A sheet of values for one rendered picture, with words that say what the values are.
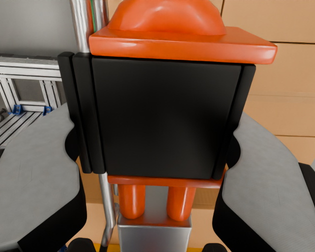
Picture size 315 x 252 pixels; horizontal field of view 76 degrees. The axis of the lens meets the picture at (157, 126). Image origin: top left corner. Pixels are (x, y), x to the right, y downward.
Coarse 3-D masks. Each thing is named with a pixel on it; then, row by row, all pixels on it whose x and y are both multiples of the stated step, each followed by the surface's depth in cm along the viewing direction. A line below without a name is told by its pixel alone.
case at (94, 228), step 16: (96, 176) 44; (96, 192) 40; (208, 192) 42; (96, 208) 39; (192, 208) 39; (208, 208) 39; (96, 224) 42; (192, 224) 41; (208, 224) 41; (96, 240) 46; (112, 240) 46; (192, 240) 45; (208, 240) 45
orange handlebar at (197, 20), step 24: (144, 0) 8; (168, 0) 8; (192, 0) 8; (120, 24) 9; (144, 24) 9; (168, 24) 9; (192, 24) 9; (216, 24) 9; (120, 192) 15; (144, 192) 16; (168, 192) 16; (192, 192) 15
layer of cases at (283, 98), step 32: (224, 0) 65; (256, 0) 64; (288, 0) 64; (256, 32) 70; (288, 32) 69; (256, 64) 76; (288, 64) 75; (256, 96) 83; (288, 96) 82; (288, 128) 91
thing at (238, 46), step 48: (96, 48) 8; (144, 48) 8; (192, 48) 8; (240, 48) 8; (96, 96) 9; (144, 96) 9; (192, 96) 9; (240, 96) 9; (144, 144) 10; (192, 144) 10
